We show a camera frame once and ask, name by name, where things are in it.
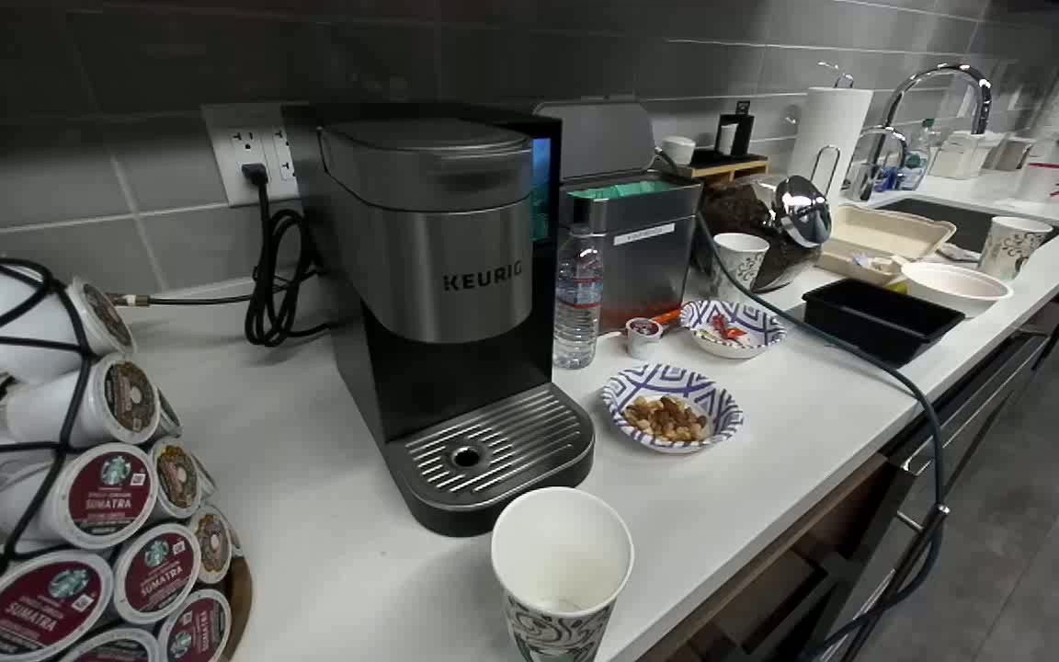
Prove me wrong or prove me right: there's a patterned plate with packets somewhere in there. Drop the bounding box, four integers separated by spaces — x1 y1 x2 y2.
678 303 781 362

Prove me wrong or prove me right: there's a patterned plate with nuts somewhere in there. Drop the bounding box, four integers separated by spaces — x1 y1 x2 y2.
601 366 742 458

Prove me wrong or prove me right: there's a black pan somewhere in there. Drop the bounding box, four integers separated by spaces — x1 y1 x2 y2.
806 280 958 367

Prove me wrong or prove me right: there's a clear water bottle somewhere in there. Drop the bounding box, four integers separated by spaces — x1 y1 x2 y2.
555 195 601 367

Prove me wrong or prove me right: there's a Keurig coffee machine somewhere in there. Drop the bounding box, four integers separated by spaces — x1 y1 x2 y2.
311 111 591 537

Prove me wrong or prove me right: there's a clear plastic storage box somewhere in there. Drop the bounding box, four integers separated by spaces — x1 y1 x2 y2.
563 176 699 332

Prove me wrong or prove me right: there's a patterned paper cup middle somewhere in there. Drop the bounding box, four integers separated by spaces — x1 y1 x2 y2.
713 233 767 303

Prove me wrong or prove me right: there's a wooden shelf rack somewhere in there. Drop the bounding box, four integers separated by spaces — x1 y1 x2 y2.
672 100 772 188

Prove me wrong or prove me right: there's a glass pot with lid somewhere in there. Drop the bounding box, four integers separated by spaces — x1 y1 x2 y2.
702 172 837 295

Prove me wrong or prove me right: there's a takeout foam container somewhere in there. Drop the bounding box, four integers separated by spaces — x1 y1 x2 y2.
816 203 956 280

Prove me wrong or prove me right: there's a paper towel roll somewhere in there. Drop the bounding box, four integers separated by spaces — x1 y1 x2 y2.
786 90 871 200

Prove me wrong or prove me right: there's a paper cup near sink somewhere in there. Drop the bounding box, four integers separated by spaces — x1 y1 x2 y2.
980 214 1051 280

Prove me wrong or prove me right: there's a K-cup pod carousel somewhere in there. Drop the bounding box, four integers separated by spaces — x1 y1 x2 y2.
0 253 251 662

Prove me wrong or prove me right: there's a chrome sink faucet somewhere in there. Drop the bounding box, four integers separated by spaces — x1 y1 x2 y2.
853 62 1000 200

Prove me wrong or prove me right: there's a paper cup near camera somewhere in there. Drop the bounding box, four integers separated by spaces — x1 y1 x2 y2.
487 486 637 662

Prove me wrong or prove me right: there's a black power cord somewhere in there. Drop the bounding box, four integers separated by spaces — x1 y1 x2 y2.
238 164 349 349

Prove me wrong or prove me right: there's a white wall outlet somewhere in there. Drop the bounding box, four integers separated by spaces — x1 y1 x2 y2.
203 105 299 205

